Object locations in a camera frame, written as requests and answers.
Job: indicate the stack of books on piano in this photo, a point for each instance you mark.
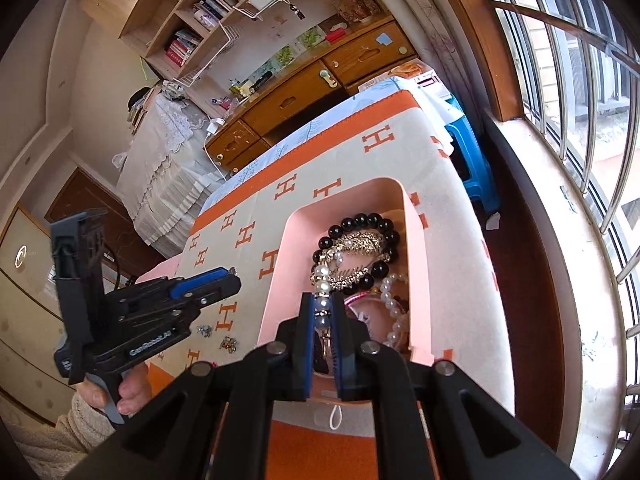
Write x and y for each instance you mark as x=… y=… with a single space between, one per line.
x=137 y=107

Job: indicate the window with metal bars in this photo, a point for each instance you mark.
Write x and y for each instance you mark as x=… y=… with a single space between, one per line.
x=590 y=110

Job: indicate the person's left forearm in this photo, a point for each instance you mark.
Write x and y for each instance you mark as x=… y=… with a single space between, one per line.
x=60 y=440

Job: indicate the colourful magazine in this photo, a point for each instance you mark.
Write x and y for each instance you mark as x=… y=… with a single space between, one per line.
x=417 y=72

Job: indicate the small red box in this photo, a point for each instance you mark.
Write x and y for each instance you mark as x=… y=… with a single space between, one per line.
x=336 y=35

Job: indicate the blue sticky note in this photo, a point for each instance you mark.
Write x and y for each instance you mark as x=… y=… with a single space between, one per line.
x=384 y=40

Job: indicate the brown wooden door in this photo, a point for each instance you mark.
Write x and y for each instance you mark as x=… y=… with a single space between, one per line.
x=75 y=200

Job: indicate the blue plastic stool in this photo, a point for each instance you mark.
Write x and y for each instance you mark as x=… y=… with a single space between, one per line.
x=480 y=170

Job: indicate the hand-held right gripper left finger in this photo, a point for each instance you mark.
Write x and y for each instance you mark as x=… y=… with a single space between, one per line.
x=303 y=350

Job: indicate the orange and beige printed blanket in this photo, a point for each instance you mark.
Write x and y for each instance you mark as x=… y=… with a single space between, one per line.
x=390 y=135

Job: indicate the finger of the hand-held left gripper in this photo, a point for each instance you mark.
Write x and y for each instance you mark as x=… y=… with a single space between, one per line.
x=200 y=282
x=192 y=310

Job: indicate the white drawer lock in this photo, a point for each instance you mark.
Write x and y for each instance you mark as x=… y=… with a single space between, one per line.
x=328 y=78

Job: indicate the wooden desk with drawers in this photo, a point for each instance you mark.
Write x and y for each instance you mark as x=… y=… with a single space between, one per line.
x=290 y=100

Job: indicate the pink cardboard box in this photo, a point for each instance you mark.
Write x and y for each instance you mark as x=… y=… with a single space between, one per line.
x=417 y=270

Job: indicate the red floral jar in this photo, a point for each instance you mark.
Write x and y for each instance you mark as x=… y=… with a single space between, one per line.
x=357 y=7

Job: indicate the pale patterned curtain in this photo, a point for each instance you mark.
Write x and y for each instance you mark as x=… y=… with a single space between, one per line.
x=420 y=25

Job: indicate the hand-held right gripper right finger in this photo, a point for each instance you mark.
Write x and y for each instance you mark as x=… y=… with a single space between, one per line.
x=342 y=350

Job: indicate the black flashlight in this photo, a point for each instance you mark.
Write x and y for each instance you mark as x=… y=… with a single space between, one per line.
x=260 y=81

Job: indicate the silver flower earring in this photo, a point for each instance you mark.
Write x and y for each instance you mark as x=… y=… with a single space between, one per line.
x=204 y=330

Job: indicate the wooden bookshelf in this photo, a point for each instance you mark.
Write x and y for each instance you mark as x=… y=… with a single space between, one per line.
x=150 y=35

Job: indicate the person's left hand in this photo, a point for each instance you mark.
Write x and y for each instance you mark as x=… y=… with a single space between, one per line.
x=135 y=390

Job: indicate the pink bed sheet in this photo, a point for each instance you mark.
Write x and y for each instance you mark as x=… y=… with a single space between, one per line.
x=160 y=270

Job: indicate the lace-covered piano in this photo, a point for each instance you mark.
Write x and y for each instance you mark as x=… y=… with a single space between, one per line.
x=165 y=185

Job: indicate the row of red books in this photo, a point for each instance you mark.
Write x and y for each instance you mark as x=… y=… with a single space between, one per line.
x=181 y=49

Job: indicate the beige wardrobe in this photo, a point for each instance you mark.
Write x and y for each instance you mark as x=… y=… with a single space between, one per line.
x=30 y=320

